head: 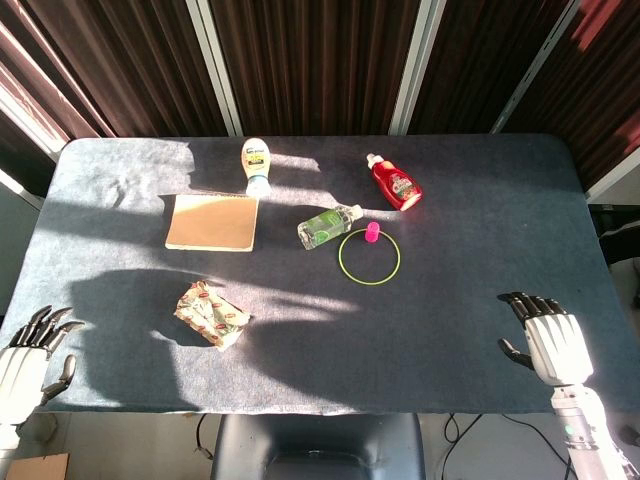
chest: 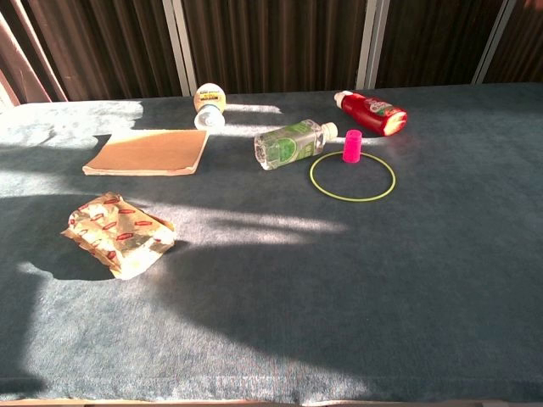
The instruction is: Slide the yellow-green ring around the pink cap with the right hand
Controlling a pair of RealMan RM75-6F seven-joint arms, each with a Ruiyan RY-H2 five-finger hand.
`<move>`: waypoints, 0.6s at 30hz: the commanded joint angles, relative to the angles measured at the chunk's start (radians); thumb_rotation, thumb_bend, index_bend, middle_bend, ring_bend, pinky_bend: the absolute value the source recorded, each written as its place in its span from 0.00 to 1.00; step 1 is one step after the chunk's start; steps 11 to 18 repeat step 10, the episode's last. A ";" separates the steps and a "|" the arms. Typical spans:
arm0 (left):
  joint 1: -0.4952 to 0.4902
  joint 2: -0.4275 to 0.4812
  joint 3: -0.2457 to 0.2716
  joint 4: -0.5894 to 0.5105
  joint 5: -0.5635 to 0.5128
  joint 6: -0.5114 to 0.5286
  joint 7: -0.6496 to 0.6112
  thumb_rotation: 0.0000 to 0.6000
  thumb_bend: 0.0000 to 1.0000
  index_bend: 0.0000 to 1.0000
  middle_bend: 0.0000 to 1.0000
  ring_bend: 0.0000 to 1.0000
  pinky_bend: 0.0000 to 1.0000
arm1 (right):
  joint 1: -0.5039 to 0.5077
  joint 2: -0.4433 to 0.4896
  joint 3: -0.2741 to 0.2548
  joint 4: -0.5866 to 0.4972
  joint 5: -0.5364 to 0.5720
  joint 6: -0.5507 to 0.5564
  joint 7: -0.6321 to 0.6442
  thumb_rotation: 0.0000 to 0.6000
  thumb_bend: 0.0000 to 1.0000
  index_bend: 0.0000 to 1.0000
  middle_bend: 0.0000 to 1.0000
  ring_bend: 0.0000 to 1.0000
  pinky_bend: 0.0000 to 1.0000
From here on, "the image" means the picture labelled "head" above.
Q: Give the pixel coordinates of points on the dark blue chair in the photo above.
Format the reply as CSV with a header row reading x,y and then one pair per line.
x,y
320,445

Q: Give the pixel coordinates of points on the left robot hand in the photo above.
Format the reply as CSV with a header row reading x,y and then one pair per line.
x,y
20,375

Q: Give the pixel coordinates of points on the white frame post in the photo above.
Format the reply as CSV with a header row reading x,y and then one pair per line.
x,y
415,65
30,120
535,65
215,65

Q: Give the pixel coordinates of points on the pink plastic cylinder cap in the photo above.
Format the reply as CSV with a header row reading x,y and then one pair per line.
x,y
372,234

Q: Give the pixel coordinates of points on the red sauce bottle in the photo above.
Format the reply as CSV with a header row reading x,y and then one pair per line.
x,y
397,187

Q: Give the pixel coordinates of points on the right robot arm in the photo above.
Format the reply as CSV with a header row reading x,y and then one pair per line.
x,y
580,430

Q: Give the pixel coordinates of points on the dark brown curtain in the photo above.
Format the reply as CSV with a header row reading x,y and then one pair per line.
x,y
320,65

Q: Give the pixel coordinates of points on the brown paper notebook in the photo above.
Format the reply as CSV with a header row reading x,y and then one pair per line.
x,y
212,222

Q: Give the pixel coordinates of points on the black equipment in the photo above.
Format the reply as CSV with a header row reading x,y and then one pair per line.
x,y
622,245

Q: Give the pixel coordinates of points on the cardboard box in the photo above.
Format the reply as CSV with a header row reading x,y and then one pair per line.
x,y
37,467

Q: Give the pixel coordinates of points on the gold snack packet red logos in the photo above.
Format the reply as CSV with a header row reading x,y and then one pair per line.
x,y
212,317

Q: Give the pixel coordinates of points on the clear bottle green label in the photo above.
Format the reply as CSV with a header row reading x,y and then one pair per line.
x,y
325,227

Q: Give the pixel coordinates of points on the white squeeze bottle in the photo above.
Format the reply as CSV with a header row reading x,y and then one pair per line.
x,y
256,167

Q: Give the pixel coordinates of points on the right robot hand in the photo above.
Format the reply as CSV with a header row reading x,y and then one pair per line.
x,y
555,345

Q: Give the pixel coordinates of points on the blue felt table cover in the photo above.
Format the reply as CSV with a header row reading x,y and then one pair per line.
x,y
320,360

